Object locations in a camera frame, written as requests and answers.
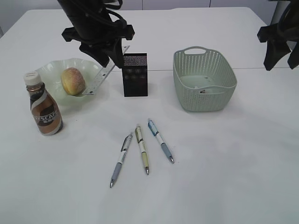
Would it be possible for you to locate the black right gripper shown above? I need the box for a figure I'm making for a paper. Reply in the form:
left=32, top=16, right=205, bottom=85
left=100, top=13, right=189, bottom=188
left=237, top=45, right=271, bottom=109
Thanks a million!
left=257, top=0, right=299, bottom=70

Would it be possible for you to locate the blue pen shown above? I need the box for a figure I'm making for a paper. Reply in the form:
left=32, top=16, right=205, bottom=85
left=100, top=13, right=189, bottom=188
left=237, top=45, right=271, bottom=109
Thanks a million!
left=148, top=119, right=175, bottom=164

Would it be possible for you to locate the sugared bread roll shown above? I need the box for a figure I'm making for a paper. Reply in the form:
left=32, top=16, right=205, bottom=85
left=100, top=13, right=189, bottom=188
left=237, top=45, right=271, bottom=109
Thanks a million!
left=61, top=67, right=85, bottom=96

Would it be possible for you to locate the black mesh pen holder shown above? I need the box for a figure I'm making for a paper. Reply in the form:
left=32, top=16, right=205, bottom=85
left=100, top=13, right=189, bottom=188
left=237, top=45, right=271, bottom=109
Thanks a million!
left=122, top=53, right=148, bottom=97

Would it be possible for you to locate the green wavy glass plate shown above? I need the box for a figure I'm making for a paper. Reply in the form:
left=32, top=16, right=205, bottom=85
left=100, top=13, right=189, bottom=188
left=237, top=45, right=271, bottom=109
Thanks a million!
left=36, top=58, right=102, bottom=107

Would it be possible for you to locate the clear plastic ruler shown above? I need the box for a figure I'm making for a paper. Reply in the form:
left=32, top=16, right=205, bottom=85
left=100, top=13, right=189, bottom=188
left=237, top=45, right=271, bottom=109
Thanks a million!
left=82, top=45, right=130, bottom=96

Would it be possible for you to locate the yellow-green pen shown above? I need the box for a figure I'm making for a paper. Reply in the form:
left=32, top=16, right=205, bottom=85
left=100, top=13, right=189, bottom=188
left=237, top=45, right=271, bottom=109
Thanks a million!
left=135, top=124, right=150, bottom=175

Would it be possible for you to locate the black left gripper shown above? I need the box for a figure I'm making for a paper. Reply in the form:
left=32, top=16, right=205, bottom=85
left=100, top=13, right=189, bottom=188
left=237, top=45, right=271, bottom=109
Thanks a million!
left=58, top=0, right=135, bottom=69

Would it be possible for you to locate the brown Nescafe coffee bottle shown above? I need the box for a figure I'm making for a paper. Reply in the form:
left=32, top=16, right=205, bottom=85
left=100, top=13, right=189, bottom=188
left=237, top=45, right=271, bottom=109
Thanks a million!
left=23, top=71, right=64, bottom=135

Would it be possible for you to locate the green plastic basket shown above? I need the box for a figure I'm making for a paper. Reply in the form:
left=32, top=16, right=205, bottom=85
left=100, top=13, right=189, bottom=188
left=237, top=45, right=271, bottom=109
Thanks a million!
left=173, top=46, right=237, bottom=112

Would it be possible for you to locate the grey grip pen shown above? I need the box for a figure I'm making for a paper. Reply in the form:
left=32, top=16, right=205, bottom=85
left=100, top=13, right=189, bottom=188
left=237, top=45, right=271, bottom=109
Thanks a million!
left=110, top=132, right=133, bottom=188

